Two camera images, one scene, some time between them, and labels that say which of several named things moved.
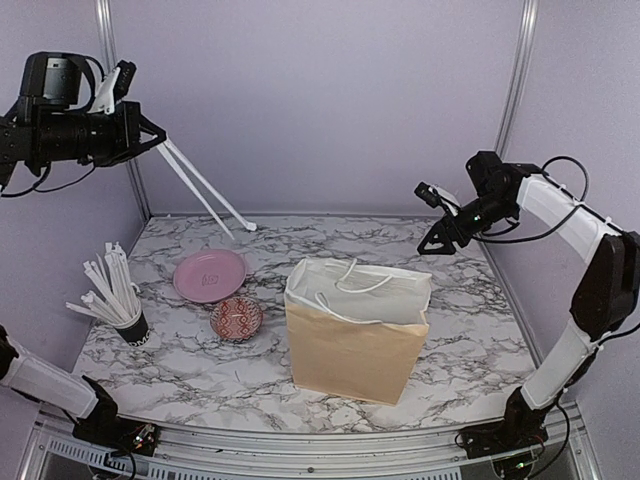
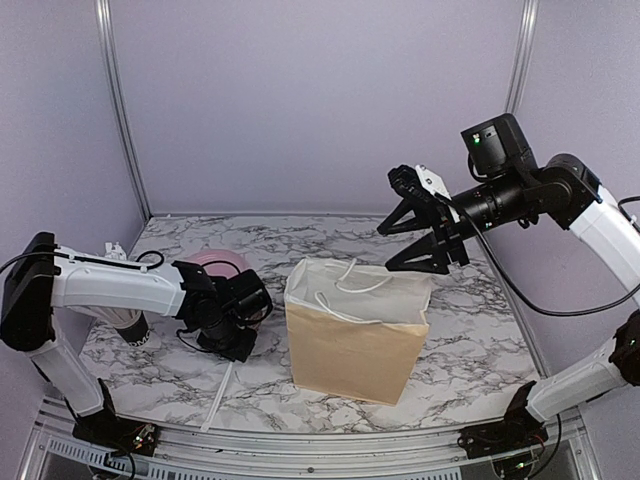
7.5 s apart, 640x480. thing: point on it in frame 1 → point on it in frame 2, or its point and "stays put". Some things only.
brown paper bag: x=357 y=329 stays put
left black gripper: x=129 y=117 → x=240 y=352
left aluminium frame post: x=104 y=12 stays put
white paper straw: x=248 y=225 → x=216 y=398
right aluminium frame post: x=530 y=16 stays put
